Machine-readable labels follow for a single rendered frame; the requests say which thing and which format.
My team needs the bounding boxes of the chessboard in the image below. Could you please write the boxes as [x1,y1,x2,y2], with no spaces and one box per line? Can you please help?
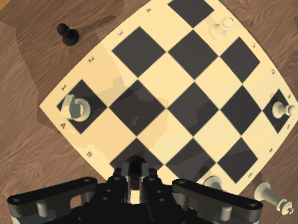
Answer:
[40,0,298,195]

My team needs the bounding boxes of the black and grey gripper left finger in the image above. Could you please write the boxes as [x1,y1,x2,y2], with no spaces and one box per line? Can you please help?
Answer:
[7,163,131,224]

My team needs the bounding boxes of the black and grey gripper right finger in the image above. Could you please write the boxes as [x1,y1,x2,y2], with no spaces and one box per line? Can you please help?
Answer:
[139,163,263,224]

